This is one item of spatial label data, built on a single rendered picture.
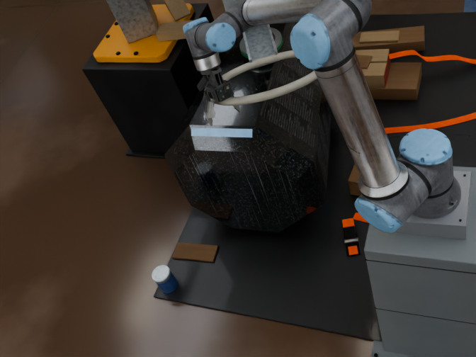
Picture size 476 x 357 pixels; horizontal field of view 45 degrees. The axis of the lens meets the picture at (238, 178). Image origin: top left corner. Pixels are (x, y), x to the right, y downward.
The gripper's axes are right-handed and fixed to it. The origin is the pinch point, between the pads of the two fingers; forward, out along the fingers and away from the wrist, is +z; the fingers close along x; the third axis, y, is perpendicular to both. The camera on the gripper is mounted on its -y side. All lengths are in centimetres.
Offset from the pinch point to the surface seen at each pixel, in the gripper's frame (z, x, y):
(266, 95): -7.6, 9.1, 19.6
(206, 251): 94, -3, -77
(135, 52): -10, 17, -128
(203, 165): 37, 5, -54
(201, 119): 16, 12, -53
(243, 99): -7.8, 3.2, 13.5
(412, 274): 60, 23, 58
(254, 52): -8.8, 36.1, -29.8
